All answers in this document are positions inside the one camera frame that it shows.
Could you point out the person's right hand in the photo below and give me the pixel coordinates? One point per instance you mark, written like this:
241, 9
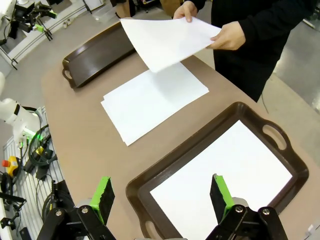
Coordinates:
186, 10

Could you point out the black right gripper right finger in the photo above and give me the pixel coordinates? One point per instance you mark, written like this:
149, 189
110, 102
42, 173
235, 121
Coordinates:
220, 197

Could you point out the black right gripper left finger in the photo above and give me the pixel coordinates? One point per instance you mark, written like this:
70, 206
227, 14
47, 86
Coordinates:
106, 200

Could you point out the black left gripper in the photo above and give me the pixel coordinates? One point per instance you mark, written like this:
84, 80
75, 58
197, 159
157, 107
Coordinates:
25, 16

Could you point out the black floor stand legs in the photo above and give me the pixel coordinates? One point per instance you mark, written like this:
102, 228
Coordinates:
13, 63

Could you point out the person's left forearm black sleeve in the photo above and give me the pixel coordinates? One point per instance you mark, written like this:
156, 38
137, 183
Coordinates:
257, 27

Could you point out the person's torso black top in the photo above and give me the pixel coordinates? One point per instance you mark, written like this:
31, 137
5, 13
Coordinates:
250, 75

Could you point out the black power adapter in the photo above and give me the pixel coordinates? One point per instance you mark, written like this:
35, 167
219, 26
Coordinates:
43, 172

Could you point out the person's left hand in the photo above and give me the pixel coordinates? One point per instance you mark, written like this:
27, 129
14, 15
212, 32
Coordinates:
230, 37

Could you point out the black tripod stand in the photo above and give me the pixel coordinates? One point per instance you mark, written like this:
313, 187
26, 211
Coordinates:
48, 35

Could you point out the dark brown plastic tray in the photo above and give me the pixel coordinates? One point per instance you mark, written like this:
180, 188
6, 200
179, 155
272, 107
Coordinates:
136, 197
100, 57

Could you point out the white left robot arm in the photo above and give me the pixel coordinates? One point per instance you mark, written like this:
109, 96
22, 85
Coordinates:
15, 117

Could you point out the white slatted panel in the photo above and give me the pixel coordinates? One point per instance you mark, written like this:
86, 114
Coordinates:
27, 190

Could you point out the yellow emergency stop box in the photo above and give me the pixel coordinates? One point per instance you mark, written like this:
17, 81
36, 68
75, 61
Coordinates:
11, 165

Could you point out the clear plastic box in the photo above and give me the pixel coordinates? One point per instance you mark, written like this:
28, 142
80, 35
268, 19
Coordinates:
105, 15

